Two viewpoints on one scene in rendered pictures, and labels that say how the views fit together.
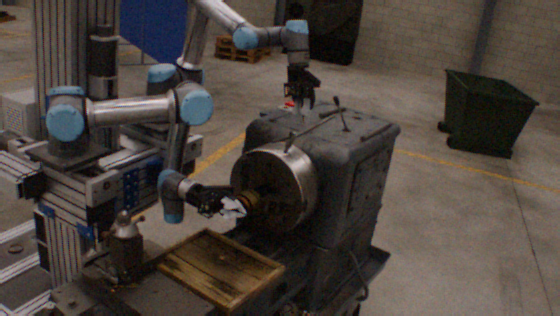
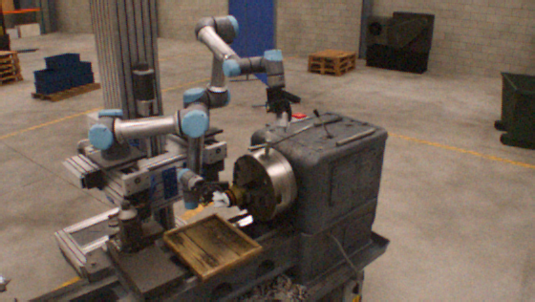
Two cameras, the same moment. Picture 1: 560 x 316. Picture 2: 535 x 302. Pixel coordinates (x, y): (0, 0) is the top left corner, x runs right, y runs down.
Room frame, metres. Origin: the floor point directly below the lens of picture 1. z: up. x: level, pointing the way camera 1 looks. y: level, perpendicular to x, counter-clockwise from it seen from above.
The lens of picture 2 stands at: (0.06, -0.51, 1.91)
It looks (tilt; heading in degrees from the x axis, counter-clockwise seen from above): 23 degrees down; 18
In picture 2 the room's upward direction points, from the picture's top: straight up
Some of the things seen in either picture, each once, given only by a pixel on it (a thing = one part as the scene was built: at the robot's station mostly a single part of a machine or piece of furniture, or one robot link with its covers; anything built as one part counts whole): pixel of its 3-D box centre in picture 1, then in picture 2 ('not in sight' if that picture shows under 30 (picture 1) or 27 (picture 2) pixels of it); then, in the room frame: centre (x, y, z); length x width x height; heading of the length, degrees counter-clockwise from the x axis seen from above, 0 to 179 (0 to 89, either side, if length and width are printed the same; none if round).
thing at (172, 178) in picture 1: (174, 183); (189, 179); (1.48, 0.34, 1.08); 0.11 x 0.08 x 0.09; 58
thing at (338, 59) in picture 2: (244, 46); (332, 62); (9.78, 0.95, 0.22); 1.25 x 0.86 x 0.44; 166
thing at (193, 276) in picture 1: (215, 267); (210, 244); (1.29, 0.15, 0.89); 0.36 x 0.30 x 0.04; 58
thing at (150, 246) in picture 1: (133, 264); (138, 238); (1.09, 0.37, 0.99); 0.20 x 0.10 x 0.05; 148
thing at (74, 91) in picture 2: not in sight; (64, 75); (5.91, 5.82, 0.39); 1.20 x 0.80 x 0.79; 171
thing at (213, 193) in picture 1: (206, 199); (205, 191); (1.39, 0.21, 1.08); 0.12 x 0.09 x 0.08; 58
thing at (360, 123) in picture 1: (321, 163); (318, 163); (1.89, -0.20, 1.06); 0.59 x 0.48 x 0.39; 148
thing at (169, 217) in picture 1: (173, 205); (191, 195); (1.50, 0.35, 0.98); 0.11 x 0.08 x 0.11; 24
